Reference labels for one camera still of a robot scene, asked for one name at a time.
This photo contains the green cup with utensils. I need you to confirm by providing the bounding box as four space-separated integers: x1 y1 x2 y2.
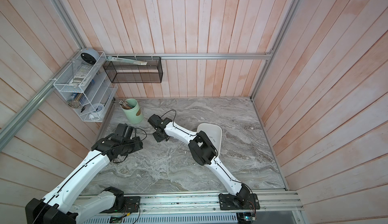
119 99 144 125

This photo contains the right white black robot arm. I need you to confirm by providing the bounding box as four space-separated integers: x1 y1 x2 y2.
148 114 255 209

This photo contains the round grey alarm clock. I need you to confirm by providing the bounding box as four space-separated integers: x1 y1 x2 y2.
80 48 100 65

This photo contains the white rectangular storage tray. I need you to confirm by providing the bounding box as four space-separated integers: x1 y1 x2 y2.
197 123 222 155

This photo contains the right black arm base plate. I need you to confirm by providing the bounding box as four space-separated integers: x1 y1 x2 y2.
218 193 260 210

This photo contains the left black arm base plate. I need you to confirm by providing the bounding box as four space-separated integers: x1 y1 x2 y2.
112 196 140 213

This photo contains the white wire shelf rack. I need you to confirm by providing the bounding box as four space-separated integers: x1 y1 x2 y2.
54 50 118 123

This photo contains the black wire mesh basket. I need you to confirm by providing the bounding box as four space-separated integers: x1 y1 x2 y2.
103 56 163 83

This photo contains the horizontal aluminium wall rail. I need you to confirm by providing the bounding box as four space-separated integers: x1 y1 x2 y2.
106 53 272 60

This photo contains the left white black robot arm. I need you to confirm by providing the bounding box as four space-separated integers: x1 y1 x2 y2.
25 124 143 224

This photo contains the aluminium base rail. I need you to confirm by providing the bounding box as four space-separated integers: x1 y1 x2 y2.
53 190 307 224

